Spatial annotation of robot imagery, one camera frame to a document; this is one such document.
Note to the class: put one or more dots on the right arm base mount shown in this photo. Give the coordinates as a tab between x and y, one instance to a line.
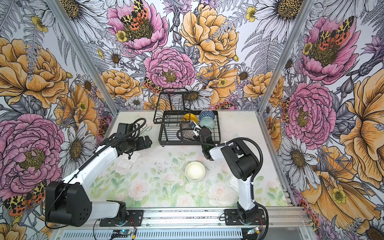
240	217

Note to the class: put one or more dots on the black wire dish rack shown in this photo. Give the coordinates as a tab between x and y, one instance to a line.
181	113

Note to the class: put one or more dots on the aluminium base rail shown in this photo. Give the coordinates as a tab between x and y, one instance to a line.
284	223

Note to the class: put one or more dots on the blue triangle patterned bowl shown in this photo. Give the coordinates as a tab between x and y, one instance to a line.
207	114

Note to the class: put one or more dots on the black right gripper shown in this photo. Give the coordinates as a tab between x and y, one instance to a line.
204	126

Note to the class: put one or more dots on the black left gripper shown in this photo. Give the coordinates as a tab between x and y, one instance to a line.
141	146

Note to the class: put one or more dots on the clear plastic container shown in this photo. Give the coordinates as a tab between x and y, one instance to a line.
233	183

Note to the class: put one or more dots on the pink striped bowl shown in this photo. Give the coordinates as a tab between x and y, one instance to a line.
188	125

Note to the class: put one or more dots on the yellow bowl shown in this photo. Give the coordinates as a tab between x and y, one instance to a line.
189	117

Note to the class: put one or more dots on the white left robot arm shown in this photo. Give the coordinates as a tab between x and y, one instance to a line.
67	201

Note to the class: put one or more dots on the cream white bowl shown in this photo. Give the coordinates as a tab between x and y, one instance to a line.
195	171

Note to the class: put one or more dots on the dotted pattern bowl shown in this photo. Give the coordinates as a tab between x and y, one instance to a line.
188	134

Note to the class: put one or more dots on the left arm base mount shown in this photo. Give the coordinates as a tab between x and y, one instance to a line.
125	217

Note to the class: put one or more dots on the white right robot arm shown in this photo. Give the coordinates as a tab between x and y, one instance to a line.
244	157

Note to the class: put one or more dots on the light green bowl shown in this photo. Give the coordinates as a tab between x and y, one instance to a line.
207	122

